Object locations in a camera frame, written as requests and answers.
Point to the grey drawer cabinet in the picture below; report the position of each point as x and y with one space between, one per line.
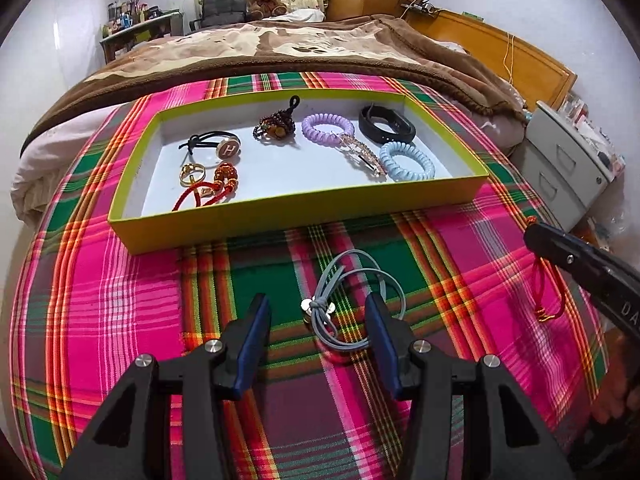
565 160

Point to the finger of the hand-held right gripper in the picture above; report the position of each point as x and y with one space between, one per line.
580 265

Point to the yellow-green cardboard box tray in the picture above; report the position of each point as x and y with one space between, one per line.
300 180

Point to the pile of bedside clutter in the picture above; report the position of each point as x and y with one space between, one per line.
592 125

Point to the dark grey chair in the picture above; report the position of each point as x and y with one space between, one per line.
220 7

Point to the white pillow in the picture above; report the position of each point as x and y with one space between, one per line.
305 14

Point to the cluttered desk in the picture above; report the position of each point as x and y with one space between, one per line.
135 35

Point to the pink green plaid blanket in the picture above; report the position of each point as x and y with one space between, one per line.
150 310

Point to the rose gold hair clip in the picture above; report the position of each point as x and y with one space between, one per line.
362 155

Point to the brown fleece blanket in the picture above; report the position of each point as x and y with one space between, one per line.
250 55

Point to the black wristband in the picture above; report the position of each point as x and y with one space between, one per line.
385 130

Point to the person's right hand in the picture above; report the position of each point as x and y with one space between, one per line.
615 400

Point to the wooden headboard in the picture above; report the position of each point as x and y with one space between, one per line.
500 45

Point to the white power strip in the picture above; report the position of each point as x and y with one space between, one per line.
419 6

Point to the brown teddy bear santa hat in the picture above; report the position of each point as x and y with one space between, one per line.
265 2

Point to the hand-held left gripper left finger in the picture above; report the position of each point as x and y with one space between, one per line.
252 347

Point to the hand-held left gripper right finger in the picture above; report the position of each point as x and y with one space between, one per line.
382 347

